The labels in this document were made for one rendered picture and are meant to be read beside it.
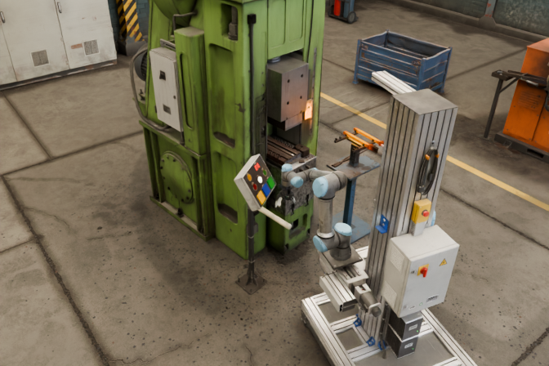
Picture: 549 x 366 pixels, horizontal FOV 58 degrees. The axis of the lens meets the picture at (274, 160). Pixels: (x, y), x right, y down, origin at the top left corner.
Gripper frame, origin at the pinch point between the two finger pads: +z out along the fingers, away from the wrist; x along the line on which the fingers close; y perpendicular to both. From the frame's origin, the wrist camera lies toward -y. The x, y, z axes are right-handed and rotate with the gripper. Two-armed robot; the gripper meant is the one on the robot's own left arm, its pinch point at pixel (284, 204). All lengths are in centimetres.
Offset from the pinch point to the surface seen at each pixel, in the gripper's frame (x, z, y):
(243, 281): -26, 92, -25
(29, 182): -194, 93, -254
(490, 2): 680, 39, -504
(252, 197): -23.8, -11.5, -3.0
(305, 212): 44, 58, -52
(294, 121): 30, -38, -51
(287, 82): 22, -74, -48
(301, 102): 37, -53, -54
